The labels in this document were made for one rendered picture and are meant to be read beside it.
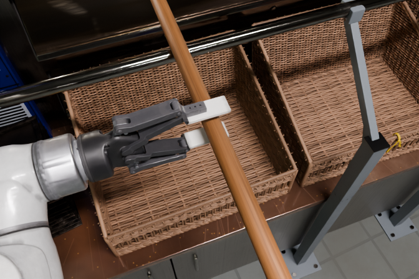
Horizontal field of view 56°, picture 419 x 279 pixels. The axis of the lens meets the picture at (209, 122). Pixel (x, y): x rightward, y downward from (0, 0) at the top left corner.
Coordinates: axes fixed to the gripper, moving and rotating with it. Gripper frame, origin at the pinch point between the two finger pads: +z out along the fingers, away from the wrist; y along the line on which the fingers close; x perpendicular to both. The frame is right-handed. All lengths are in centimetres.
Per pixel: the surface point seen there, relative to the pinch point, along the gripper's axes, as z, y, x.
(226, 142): 0.8, -1.3, 5.3
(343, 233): 63, 119, -1
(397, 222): 85, 114, 4
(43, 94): -25.1, 2.9, -17.6
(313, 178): 36, 57, -6
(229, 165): -0.3, -1.3, 9.1
